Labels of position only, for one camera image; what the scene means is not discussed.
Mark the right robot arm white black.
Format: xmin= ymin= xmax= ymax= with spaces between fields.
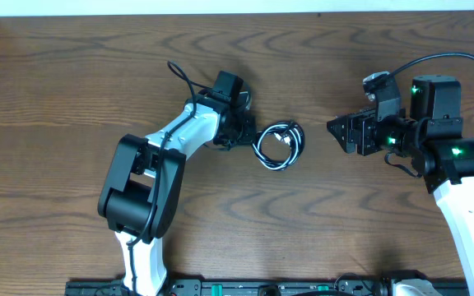
xmin=327 ymin=72 xmax=474 ymax=295

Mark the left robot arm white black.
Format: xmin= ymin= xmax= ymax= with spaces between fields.
xmin=97 ymin=71 xmax=255 ymax=295

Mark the black usb cable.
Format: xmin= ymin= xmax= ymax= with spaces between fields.
xmin=252 ymin=120 xmax=306 ymax=172

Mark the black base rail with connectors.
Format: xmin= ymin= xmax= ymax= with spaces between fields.
xmin=63 ymin=270 xmax=474 ymax=296

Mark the white usb cable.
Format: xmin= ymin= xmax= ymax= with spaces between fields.
xmin=257 ymin=123 xmax=302 ymax=169

